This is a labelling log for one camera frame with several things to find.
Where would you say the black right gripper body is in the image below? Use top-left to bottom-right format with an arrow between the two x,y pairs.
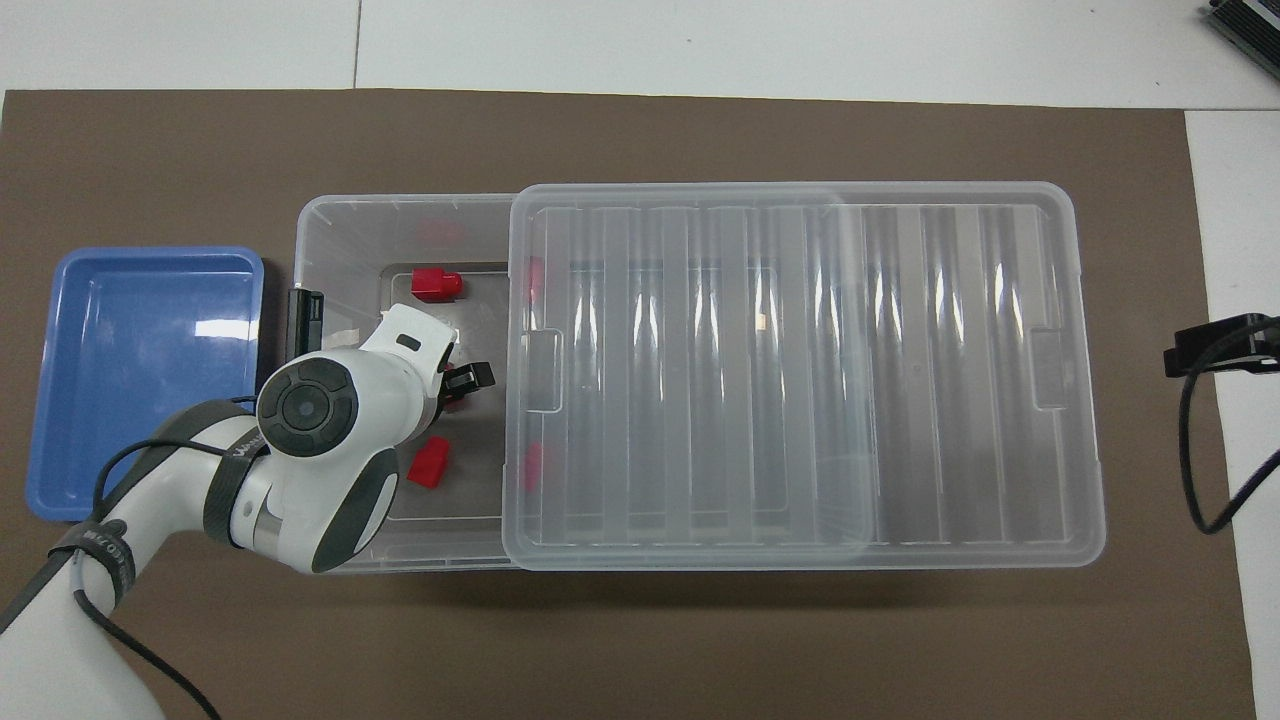
1200,313 -> 1280,374

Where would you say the clear ribbed plastic lid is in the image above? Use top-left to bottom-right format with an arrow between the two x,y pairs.
500,182 -> 1108,571

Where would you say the clear plastic storage box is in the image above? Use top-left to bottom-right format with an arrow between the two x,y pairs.
283,193 -> 873,574

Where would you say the blue plastic tray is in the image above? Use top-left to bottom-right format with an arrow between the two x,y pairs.
25,246 -> 266,523

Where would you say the grey finned device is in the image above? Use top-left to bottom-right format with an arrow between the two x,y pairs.
1203,0 -> 1280,86

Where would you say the brown paper mat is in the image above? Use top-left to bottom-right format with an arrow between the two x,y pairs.
0,88 -> 1259,720

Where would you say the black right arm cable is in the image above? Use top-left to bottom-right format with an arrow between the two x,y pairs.
1178,345 -> 1280,536

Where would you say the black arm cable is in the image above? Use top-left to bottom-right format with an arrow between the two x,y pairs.
1178,345 -> 1280,536
0,395 -> 271,720

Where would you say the black box handle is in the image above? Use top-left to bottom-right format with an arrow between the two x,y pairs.
287,288 -> 326,359

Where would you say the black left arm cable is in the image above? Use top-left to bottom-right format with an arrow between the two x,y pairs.
0,395 -> 271,720

